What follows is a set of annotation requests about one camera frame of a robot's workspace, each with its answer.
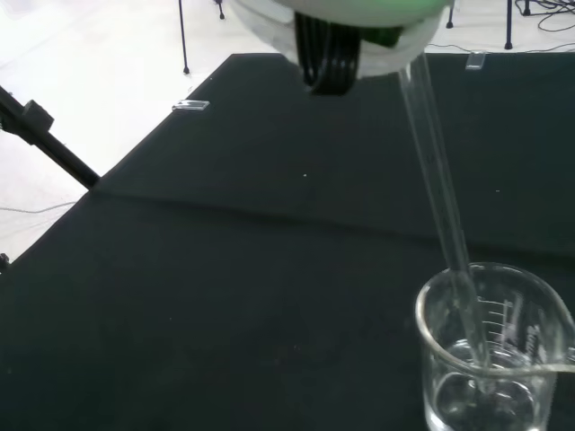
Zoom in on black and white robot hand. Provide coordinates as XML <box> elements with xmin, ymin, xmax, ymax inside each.
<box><xmin>227</xmin><ymin>0</ymin><xmax>455</xmax><ymax>97</ymax></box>

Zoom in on clear glass beaker with water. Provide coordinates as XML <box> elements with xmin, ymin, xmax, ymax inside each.
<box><xmin>414</xmin><ymin>261</ymin><xmax>575</xmax><ymax>431</ymax></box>

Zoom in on clear plastic cloth clip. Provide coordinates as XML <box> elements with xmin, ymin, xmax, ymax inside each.
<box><xmin>172</xmin><ymin>99</ymin><xmax>211</xmax><ymax>113</ymax></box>
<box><xmin>464</xmin><ymin>50</ymin><xmax>488</xmax><ymax>71</ymax></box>

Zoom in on slim black tripod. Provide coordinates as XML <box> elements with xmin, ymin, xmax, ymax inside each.
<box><xmin>177</xmin><ymin>0</ymin><xmax>226</xmax><ymax>75</ymax></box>

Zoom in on black bench cloth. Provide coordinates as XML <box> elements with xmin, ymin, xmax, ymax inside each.
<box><xmin>0</xmin><ymin>51</ymin><xmax>575</xmax><ymax>431</ymax></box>

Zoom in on dark metal table frame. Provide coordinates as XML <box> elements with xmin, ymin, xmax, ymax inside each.
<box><xmin>446</xmin><ymin>0</ymin><xmax>515</xmax><ymax>51</ymax></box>

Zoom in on tangled black floor cables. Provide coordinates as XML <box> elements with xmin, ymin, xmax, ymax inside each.
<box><xmin>514</xmin><ymin>0</ymin><xmax>575</xmax><ymax>33</ymax></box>

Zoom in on thick black camera stand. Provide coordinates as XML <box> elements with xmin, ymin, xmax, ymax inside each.
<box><xmin>0</xmin><ymin>84</ymin><xmax>102</xmax><ymax>274</ymax></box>

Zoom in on thin pale floor cable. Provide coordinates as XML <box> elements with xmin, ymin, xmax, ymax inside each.
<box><xmin>0</xmin><ymin>200</ymin><xmax>78</xmax><ymax>216</ymax></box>

